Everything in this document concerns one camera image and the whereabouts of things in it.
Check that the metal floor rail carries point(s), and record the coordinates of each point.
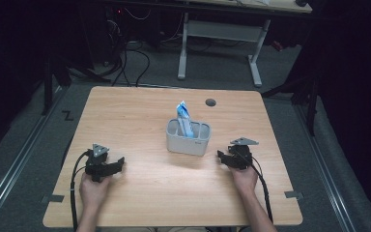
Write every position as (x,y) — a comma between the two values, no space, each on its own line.
(16,164)
(327,174)

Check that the round dark table grommet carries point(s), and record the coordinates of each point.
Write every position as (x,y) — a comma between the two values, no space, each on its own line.
(210,102)

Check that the person's left hand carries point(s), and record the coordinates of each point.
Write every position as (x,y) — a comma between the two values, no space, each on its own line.
(93,191)

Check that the person's beige trousers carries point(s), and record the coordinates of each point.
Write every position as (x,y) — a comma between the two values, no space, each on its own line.
(161,229)

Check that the grey plastic holder box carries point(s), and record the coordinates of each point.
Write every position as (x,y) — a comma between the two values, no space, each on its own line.
(186,143)

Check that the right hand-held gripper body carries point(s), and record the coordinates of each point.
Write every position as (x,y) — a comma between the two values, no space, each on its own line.
(242,156)

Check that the wooden desk with white frame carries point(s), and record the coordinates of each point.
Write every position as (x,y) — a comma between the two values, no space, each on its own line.
(222,31)

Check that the small red object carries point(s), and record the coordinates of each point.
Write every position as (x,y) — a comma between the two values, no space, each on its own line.
(277,45)

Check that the person's right hand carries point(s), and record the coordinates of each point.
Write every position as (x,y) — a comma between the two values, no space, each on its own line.
(244,180)

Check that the blue and white toothpaste tube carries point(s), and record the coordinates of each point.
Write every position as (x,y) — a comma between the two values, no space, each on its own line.
(184,119)

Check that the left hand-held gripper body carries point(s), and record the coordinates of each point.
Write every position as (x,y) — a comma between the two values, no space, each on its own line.
(96,160)

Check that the black zigzag floor tape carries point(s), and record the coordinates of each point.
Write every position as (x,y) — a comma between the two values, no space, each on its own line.
(67,115)

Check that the black metal stand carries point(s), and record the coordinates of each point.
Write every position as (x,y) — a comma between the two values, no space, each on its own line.
(310,106)
(47,90)

